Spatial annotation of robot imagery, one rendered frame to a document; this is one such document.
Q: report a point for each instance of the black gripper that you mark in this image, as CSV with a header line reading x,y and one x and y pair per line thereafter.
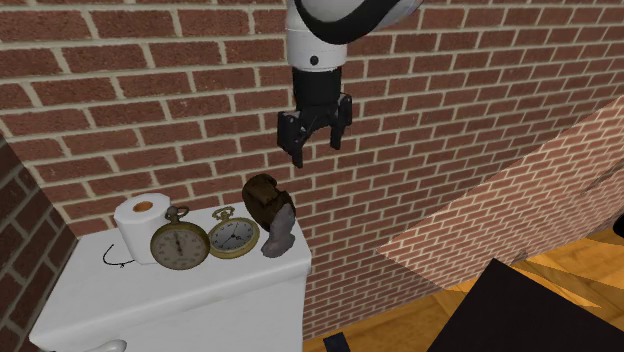
x,y
317,92

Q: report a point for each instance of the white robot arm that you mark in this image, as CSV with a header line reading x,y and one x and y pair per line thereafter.
x,y
312,44

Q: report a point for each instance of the brown and grey bust figure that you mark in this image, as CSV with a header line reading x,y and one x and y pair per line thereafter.
x,y
265,202

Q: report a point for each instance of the gold pocket watch white dial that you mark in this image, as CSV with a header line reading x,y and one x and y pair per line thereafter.
x,y
235,237

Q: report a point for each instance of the dark brass pocket watch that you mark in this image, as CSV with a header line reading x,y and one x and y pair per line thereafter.
x,y
179,246

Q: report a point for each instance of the white toilet paper roll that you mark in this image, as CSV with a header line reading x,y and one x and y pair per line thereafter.
x,y
139,229

